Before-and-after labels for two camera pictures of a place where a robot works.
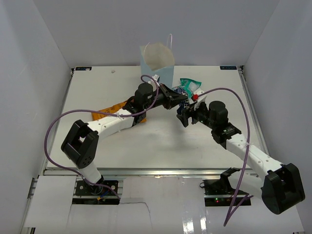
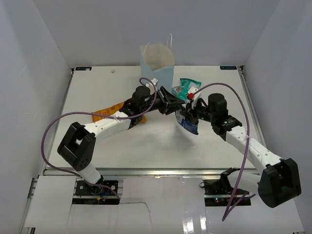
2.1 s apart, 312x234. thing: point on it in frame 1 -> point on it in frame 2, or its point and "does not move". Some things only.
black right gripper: (193, 113) does not move
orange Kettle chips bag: (114, 109) does not move
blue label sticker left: (83, 68) does not move
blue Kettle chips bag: (185, 103) -> (185, 123)
